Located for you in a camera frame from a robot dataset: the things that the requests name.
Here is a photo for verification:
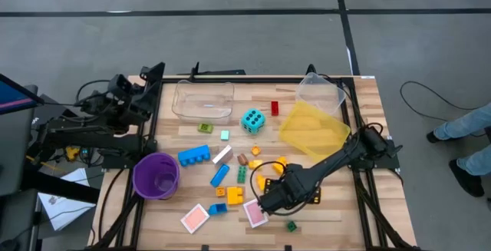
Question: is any clear rectangular plastic bin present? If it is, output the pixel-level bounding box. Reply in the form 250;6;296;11
171;79;236;125

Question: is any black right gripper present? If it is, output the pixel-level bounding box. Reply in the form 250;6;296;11
259;165;315;217

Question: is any white paper sheet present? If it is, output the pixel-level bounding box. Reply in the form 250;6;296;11
38;167;97;232

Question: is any red pink playing card box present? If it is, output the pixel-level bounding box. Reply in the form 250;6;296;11
242;198;269;230

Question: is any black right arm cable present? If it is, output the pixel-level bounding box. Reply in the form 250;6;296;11
249;161;308;217

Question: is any black computer case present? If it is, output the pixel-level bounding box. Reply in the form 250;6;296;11
32;94;80;127

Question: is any large yellow toy brick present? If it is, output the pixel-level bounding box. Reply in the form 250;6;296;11
226;186;245;206

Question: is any yellow connector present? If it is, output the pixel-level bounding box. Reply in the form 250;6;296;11
64;146;81;163

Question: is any salmon pink playing card box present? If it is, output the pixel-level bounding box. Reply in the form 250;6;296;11
180;203;210;235

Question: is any black floor cable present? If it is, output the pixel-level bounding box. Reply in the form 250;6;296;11
400;81;491;124

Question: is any monitor with blue screen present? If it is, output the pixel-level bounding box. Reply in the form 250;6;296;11
0;73;44;116

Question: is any blue long toy brick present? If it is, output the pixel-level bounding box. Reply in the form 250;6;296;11
209;163;231;189

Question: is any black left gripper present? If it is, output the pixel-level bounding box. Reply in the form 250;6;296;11
103;61;166;124

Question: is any yellow translucent plastic bin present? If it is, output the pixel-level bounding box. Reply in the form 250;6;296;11
278;101;351;163

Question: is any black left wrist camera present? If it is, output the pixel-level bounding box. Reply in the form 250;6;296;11
109;73;131;95

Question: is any person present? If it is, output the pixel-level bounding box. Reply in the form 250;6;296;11
426;103;491;198

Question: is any large blue four-stud brick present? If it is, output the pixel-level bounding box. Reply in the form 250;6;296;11
177;144;212;167

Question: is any green studded toy brick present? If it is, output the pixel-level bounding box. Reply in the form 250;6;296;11
236;165;249;185

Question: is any teal foam die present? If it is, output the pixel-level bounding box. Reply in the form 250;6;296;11
240;108;267;135

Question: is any clear plastic container with label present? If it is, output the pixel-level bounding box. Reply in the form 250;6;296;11
295;71;348;116

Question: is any teal plastic bin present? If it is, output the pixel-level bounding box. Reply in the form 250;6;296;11
208;203;228;216

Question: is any purple plastic bucket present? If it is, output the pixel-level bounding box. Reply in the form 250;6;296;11
132;151;181;200

